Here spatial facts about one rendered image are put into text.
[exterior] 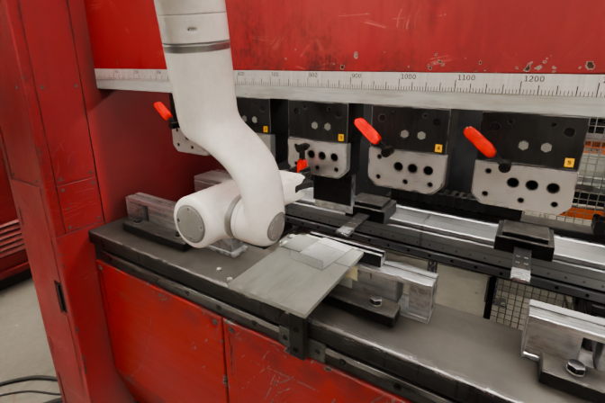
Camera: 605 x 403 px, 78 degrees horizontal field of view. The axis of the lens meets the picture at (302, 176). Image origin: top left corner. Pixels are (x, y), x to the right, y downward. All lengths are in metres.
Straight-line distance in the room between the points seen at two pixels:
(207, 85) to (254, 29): 0.40
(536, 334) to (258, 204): 0.58
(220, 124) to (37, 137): 0.87
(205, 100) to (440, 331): 0.67
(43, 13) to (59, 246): 0.70
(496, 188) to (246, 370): 0.78
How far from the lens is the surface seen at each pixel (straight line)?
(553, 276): 1.10
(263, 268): 0.82
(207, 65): 0.52
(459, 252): 1.10
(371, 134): 0.73
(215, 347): 1.17
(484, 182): 0.73
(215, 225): 0.57
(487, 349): 0.89
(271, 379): 1.08
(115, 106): 1.45
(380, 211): 1.06
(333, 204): 0.89
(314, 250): 0.88
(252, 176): 0.52
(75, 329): 1.59
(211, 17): 0.52
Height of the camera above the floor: 1.42
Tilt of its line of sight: 17 degrees down
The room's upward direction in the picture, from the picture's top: straight up
